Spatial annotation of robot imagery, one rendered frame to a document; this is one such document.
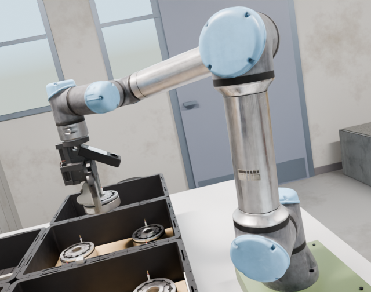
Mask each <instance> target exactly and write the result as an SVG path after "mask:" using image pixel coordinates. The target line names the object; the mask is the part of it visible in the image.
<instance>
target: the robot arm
mask: <svg viewBox="0 0 371 292"><path fill-rule="evenodd" d="M280 40H281V37H280V32H279V29H278V26H277V25H276V23H275V22H274V20H273V19H272V18H271V17H269V16H267V15H266V14H264V13H260V12H255V11H254V10H252V9H249V8H246V7H242V6H237V7H232V8H226V9H223V10H220V11H219V12H217V13H215V14H214V15H213V16H212V17H211V18H210V19H209V20H208V21H207V22H206V24H205V26H204V27H203V29H202V32H201V35H200V38H199V46H198V47H197V48H194V49H191V50H189V51H187V52H184V53H182V54H179V55H177V56H174V57H172V58H170V59H167V60H165V61H162V62H160V63H158V64H155V65H152V66H150V67H148V68H145V69H143V70H141V71H138V72H135V73H134V74H131V75H128V76H126V77H123V78H121V79H114V80H110V81H97V82H93V83H90V84H86V85H81V86H77V85H76V84H75V81H74V80H72V79H70V80H66V81H60V82H54V83H50V84H48V85H47V86H46V91H47V94H48V102H49V103H50V107H51V109H52V113H53V117H54V121H55V123H56V127H57V131H58V134H59V137H60V140H61V141H62V142H59V143H57V144H56V145H55V147H56V150H59V154H60V158H61V162H62V163H61V162H60V164H61V165H60V170H61V174H62V177H63V180H64V184H65V186H68V185H77V184H80V183H81V182H84V181H85V183H84V184H83V185H82V189H81V190H80V193H81V194H80V195H79V196H78V197H77V202H78V203H79V204H82V205H95V208H96V210H97V212H98V213H99V212H100V210H101V207H102V204H101V200H100V197H102V196H103V193H102V190H101V184H100V179H99V174H98V171H97V165H96V162H95V161H97V162H101V163H104V164H107V165H110V166H114V167H119V165H120V163H121V156H120V155H117V154H115V153H110V152H107V151H104V150H101V149H98V148H95V147H91V146H89V145H85V144H84V143H86V142H88V141H89V136H88V134H89V132H88V128H87V125H86V121H85V117H84V115H91V114H105V113H108V112H110V111H113V110H115V109H116V108H119V107H123V106H126V105H131V104H136V103H138V102H139V101H141V100H144V99H145V98H149V97H152V96H155V95H157V94H160V93H163V92H167V91H169V90H172V89H175V88H177V87H180V86H184V85H187V84H189V83H192V82H195V81H198V80H201V79H203V78H207V77H209V76H212V79H213V86H214V89H216V90H217V91H218V92H219V93H221V94H222V95H223V100H224V108H225V116H226V121H227V129H228V137H229V142H230V150H231V158H232V166H233V171H234V179H235V187H236V192H237V201H238V207H237V208H236V209H235V210H234V212H233V214H232V219H233V224H234V231H235V239H234V240H233V241H232V243H231V248H230V257H231V261H232V263H233V264H234V266H235V267H236V269H237V270H239V271H240V272H242V273H243V274H244V275H245V276H246V277H248V278H249V279H252V280H255V281H258V282H262V284H263V285H265V286H266V287H268V288H269V289H272V290H275V291H281V292H295V291H300V290H304V289H307V288H309V287H310V286H312V285H313V284H314V283H315V282H316V281H317V280H318V277H319V269H318V264H317V262H316V260H315V258H314V256H313V255H312V252H311V251H310V249H309V248H308V246H307V243H306V239H305V233H304V226H303V220H302V216H301V210H300V204H299V203H300V201H299V199H298V195H297V192H296V191H294V190H292V189H289V188H278V180H277V169H276V163H275V153H274V142H273V136H272V126H271V115H270V105H269V99H268V87H269V85H270V84H271V83H272V82H273V80H274V79H275V74H274V62H273V58H274V57H275V56H276V54H277V52H278V49H279V46H280ZM74 147H77V149H76V148H74Z"/></svg>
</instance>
